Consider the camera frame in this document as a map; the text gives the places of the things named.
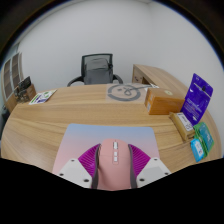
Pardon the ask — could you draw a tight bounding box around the wooden shelf cabinet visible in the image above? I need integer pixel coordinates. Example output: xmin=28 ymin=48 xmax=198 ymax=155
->
xmin=0 ymin=51 xmax=24 ymax=101

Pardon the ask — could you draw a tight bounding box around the blue packet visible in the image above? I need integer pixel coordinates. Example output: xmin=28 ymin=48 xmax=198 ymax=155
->
xmin=190 ymin=137 xmax=205 ymax=163

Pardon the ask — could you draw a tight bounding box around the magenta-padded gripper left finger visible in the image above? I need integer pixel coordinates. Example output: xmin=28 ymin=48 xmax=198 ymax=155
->
xmin=57 ymin=143 xmax=102 ymax=189

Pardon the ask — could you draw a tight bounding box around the tan paper packet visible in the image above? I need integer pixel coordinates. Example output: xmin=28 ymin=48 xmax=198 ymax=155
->
xmin=168 ymin=111 xmax=196 ymax=142

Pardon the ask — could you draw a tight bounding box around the orange-brown cardboard box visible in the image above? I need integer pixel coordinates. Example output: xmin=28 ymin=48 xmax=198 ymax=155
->
xmin=144 ymin=87 xmax=186 ymax=116

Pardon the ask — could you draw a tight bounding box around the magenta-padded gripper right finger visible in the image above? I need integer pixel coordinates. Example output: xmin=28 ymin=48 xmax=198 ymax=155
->
xmin=127 ymin=143 xmax=173 ymax=189

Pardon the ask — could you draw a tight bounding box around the green packet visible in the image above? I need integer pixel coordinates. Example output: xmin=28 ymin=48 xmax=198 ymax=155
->
xmin=193 ymin=121 xmax=215 ymax=156

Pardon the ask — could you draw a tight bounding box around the white green leaflet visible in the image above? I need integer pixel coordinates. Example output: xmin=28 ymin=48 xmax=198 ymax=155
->
xmin=28 ymin=89 xmax=58 ymax=106

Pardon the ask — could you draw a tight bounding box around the pink computer mouse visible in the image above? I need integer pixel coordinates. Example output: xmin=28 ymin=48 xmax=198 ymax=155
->
xmin=96 ymin=138 xmax=135 ymax=192

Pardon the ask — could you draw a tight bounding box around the grey backpack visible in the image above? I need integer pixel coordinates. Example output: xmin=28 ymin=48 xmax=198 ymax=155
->
xmin=83 ymin=57 xmax=114 ymax=85

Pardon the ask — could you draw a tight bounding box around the black mesh office chair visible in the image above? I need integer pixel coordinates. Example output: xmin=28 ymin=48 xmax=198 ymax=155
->
xmin=66 ymin=53 xmax=124 ymax=88

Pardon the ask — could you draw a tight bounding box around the pink-blue gradient mouse pad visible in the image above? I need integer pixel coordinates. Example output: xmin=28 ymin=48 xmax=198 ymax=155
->
xmin=52 ymin=123 xmax=161 ymax=176

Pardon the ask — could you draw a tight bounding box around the large dark cardboard box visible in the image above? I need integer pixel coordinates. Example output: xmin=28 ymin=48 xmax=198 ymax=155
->
xmin=13 ymin=76 xmax=37 ymax=104

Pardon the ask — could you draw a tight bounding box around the purple standing pouch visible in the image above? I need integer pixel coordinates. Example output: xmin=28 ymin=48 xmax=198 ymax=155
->
xmin=180 ymin=73 xmax=214 ymax=127

